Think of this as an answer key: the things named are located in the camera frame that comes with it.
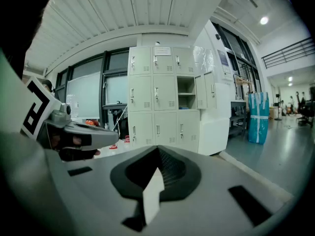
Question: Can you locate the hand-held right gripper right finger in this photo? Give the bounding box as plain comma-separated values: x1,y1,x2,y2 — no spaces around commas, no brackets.
147,145,295,236

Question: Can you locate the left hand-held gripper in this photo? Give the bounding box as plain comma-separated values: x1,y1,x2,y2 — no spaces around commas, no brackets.
21,76,120,150

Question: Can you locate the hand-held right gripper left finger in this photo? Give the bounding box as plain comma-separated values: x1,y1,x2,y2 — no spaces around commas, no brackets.
44,145,159,236

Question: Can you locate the white metal locker cabinet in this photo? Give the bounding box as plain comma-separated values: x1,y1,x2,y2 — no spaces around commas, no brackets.
127,45,218,154

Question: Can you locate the open grey cabinet door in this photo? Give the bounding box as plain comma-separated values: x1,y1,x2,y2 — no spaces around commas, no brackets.
195,70,217,110

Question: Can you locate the person's left hand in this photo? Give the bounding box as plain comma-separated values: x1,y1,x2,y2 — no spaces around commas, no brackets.
48,131,101,162

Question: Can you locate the black table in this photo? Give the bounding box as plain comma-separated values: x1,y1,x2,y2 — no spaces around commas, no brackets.
102,103,128,132

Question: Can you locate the white board panel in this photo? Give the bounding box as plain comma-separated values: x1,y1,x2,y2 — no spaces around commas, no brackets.
65,71,102,119

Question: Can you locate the blue wrapped package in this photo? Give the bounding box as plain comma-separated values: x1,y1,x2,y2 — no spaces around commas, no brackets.
247,91,270,145

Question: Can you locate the black metal rack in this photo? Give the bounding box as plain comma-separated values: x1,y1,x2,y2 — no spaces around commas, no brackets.
230,101,248,139

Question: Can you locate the white paper notice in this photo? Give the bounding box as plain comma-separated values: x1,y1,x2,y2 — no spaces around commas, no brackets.
154,47,172,57

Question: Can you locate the black office chair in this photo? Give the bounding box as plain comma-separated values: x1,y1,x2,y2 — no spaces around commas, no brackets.
296,86,315,129

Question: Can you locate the black balcony railing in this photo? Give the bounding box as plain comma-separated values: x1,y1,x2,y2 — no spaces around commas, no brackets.
261,37,315,70

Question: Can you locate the blue white wall poster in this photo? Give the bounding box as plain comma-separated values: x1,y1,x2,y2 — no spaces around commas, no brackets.
217,49,231,75

